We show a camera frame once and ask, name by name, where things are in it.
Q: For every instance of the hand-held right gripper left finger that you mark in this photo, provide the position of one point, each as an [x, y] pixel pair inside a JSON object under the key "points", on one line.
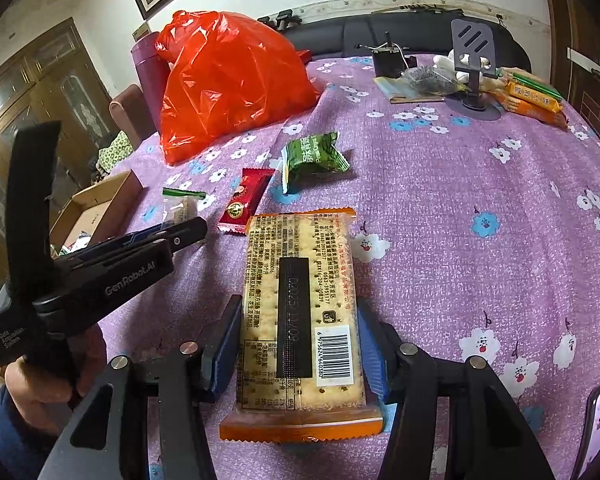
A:
{"points": [[225, 350]]}

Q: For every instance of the person's left hand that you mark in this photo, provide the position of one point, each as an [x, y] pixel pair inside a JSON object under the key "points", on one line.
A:
{"points": [[87, 355]]}

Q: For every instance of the purple thermos bottle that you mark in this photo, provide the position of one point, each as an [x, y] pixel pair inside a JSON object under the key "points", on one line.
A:
{"points": [[150, 75]]}

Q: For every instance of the orange cracker pack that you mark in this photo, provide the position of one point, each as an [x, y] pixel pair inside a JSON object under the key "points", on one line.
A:
{"points": [[300, 240]]}

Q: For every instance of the small clear cracker packet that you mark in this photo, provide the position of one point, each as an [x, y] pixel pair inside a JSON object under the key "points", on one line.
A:
{"points": [[180, 207]]}

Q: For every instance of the paper booklet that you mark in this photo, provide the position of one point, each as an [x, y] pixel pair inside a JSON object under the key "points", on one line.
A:
{"points": [[395, 92]]}

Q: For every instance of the pink armchair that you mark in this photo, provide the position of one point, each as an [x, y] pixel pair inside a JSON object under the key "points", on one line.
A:
{"points": [[127, 110]]}

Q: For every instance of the person's left forearm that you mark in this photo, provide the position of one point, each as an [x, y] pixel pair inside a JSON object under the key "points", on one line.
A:
{"points": [[15, 425]]}

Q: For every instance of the green patterned cushion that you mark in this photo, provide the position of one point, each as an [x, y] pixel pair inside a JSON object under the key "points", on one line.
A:
{"points": [[115, 150]]}

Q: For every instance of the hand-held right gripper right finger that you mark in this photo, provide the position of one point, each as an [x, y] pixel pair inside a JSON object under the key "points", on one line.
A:
{"points": [[372, 355]]}

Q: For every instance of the cardboard box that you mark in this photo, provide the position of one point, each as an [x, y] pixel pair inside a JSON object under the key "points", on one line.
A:
{"points": [[105, 195]]}

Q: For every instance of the white gloves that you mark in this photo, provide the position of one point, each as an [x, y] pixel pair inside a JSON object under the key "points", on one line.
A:
{"points": [[445, 62]]}

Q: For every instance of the red snack packet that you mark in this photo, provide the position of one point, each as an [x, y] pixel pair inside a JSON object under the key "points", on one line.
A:
{"points": [[242, 200]]}

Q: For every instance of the grey phone stand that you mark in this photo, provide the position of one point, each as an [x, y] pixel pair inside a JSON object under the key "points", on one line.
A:
{"points": [[472, 40]]}

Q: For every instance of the clear bag with dark contents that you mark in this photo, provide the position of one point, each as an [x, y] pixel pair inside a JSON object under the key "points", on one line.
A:
{"points": [[425, 79]]}

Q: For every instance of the small wall calendar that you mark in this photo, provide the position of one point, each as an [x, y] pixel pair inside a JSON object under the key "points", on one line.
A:
{"points": [[141, 30]]}

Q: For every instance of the orange biscuit pack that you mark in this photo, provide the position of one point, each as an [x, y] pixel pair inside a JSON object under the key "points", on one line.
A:
{"points": [[540, 116], [535, 99]]}

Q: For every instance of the green edged biscuit pack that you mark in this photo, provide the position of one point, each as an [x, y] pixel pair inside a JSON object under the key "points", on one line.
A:
{"points": [[530, 80]]}

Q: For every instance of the black sofa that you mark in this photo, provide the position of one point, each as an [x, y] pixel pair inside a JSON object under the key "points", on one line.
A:
{"points": [[340, 35]]}

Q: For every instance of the wooden cabinet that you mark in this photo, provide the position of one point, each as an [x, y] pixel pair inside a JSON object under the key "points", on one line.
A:
{"points": [[40, 90]]}

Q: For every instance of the red plastic bag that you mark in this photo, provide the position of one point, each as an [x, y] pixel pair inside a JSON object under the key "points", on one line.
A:
{"points": [[230, 85]]}

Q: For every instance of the purple floral tablecloth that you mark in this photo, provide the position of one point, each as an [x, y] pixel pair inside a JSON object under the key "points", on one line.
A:
{"points": [[480, 260]]}

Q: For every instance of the small black device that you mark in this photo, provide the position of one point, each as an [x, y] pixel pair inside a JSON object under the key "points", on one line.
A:
{"points": [[387, 62]]}

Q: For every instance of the dark wooden sideboard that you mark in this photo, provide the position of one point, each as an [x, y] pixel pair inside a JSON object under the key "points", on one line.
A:
{"points": [[590, 60]]}

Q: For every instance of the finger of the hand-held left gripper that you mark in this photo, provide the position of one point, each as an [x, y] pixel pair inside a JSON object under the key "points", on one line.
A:
{"points": [[130, 237], [187, 234]]}

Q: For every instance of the green snack packet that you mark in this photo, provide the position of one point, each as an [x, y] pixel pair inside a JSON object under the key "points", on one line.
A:
{"points": [[312, 160]]}

